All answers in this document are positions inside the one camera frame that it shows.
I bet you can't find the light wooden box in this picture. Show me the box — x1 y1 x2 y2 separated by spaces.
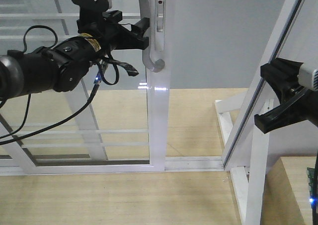
261 156 316 225

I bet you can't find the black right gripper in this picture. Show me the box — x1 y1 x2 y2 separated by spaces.
254 58 318 134

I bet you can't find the grey curved door handle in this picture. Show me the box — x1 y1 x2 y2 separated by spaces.
139 0 165 73

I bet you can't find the silver door lock plate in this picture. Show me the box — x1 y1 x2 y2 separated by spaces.
156 0 164 33

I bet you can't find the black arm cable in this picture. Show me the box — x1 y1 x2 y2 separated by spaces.
0 25 140 146

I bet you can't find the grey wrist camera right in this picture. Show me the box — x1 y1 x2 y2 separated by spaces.
298 63 318 91

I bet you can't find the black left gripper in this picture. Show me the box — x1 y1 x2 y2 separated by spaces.
76 10 150 53

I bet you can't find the wooden platform board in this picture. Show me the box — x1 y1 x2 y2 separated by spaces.
0 88 243 225

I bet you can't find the white triangular support brace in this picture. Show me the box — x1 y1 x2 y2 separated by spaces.
215 96 269 225

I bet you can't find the white door jamb frame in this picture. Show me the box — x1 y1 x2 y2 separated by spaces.
222 0 304 171

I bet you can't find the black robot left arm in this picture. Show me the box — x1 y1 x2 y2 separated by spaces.
0 9 150 100

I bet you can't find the aluminium floor door track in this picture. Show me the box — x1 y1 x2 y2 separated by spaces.
164 156 224 172

